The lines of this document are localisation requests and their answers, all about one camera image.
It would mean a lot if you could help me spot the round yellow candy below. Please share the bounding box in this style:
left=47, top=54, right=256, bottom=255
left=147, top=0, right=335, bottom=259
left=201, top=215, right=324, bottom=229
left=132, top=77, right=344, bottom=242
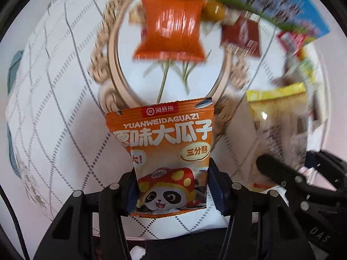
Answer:
left=202, top=0, right=227, bottom=21

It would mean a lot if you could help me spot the white floral printed tablecloth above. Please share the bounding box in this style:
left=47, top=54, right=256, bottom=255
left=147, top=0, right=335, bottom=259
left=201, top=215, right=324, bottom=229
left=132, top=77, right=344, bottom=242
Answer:
left=0, top=0, right=328, bottom=240

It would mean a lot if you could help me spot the black cable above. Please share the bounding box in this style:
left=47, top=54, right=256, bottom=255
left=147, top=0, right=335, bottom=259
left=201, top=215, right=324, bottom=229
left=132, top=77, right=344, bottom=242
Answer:
left=0, top=183, right=30, bottom=260

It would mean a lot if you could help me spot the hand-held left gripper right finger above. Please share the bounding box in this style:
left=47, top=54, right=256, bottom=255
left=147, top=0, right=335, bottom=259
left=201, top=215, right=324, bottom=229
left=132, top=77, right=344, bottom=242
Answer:
left=207, top=157, right=316, bottom=260

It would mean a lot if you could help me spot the orange panda print seed packet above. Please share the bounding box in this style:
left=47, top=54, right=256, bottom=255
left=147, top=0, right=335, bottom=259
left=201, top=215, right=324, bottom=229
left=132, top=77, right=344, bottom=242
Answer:
left=105, top=97, right=215, bottom=218

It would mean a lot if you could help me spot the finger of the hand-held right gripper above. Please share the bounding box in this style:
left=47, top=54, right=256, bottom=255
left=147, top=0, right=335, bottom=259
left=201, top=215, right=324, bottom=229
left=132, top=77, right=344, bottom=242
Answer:
left=306, top=143, right=347, bottom=174
left=256, top=154, right=312, bottom=195

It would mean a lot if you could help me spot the yellow clear snack packet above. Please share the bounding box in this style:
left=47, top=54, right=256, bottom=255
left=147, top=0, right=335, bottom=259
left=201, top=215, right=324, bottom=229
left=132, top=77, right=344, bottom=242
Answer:
left=246, top=83, right=312, bottom=193

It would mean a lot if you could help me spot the bright red snack packet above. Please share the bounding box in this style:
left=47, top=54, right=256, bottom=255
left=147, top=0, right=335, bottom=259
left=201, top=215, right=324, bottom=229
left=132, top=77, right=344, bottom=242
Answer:
left=278, top=31, right=315, bottom=55

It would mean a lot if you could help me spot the blue grey object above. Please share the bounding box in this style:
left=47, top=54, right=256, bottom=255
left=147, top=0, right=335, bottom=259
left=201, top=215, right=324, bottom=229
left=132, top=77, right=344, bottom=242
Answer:
left=7, top=49, right=24, bottom=179

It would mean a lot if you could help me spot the plain orange snack packet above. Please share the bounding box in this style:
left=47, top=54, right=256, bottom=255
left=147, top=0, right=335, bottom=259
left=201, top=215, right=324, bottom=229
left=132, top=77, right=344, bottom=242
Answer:
left=133, top=0, right=208, bottom=61

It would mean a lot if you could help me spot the green blue milk carton box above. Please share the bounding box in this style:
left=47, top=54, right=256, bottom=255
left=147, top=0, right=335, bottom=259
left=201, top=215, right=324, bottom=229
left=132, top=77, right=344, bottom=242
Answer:
left=159, top=0, right=331, bottom=38

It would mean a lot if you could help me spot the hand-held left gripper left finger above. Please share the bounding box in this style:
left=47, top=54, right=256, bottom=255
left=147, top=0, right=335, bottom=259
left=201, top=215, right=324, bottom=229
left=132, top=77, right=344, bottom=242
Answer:
left=33, top=168, right=140, bottom=260

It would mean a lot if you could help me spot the dark red snack packet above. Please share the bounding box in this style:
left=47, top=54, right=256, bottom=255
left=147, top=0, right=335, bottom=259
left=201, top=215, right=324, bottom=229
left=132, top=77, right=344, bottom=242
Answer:
left=220, top=15, right=262, bottom=57

